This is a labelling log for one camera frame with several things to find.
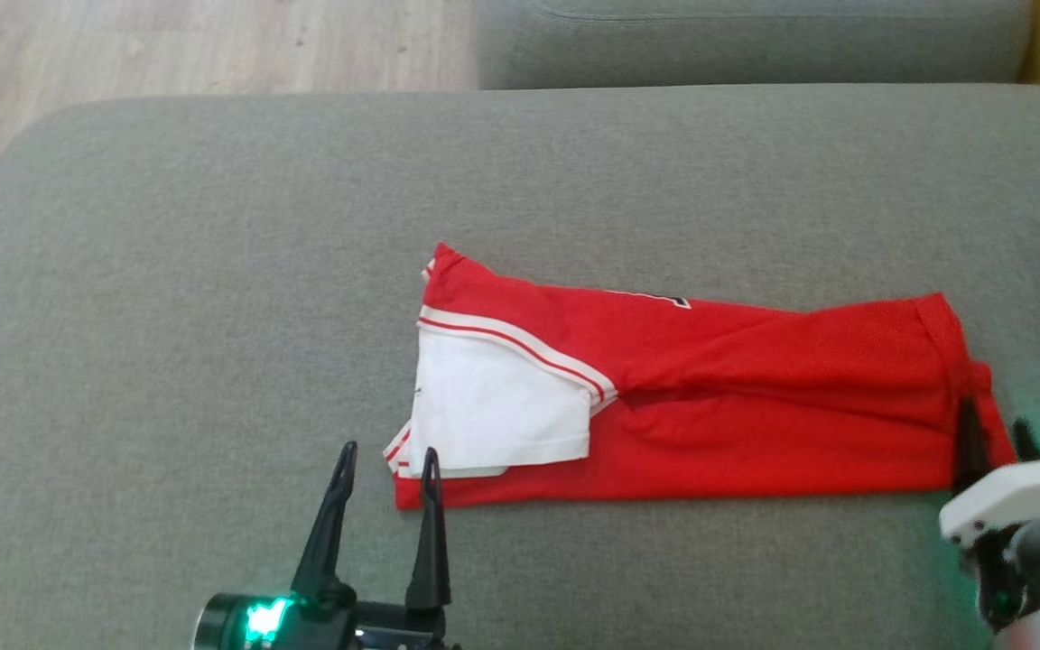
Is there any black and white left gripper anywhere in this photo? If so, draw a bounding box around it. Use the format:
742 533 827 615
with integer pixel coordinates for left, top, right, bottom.
291 441 460 650

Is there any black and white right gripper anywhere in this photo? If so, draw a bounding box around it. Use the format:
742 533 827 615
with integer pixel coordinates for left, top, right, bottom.
938 395 1040 548

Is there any red and white basketball jersey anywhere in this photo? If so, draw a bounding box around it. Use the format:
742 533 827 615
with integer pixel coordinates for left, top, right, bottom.
383 242 1019 512

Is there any large grey sofa chaise cushion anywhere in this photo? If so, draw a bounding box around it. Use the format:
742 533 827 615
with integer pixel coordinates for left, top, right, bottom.
0 84 1040 650

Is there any grey sofa seat cushion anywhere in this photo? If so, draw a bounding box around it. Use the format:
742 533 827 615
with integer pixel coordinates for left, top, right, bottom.
475 0 1037 91

